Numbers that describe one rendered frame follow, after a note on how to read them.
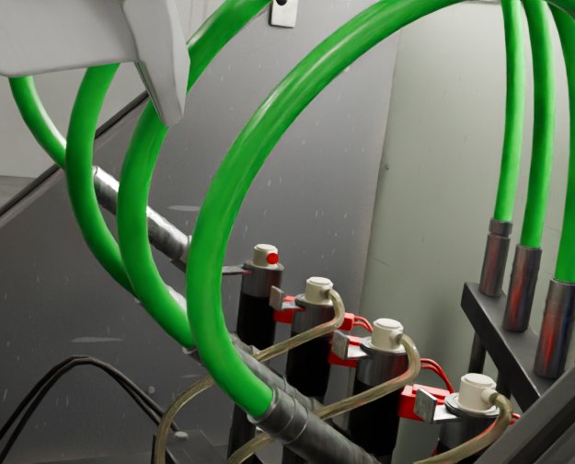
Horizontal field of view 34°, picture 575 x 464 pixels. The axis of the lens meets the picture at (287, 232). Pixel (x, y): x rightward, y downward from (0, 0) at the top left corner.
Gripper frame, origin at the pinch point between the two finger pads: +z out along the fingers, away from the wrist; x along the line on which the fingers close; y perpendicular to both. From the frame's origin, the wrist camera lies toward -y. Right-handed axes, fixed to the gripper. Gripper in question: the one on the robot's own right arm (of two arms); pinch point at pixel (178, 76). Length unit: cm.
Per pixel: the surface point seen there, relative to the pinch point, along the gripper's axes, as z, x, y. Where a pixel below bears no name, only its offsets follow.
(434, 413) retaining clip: 19.4, -2.3, -5.3
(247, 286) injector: 22.5, -26.1, -1.7
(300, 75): 2.7, -3.2, -4.7
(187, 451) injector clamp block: 32.7, -26.2, 6.8
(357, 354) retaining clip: 20.4, -10.3, -4.4
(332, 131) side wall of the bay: 29, -61, -20
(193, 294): 8.5, -1.7, 2.4
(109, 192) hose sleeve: 12.0, -25.2, 4.0
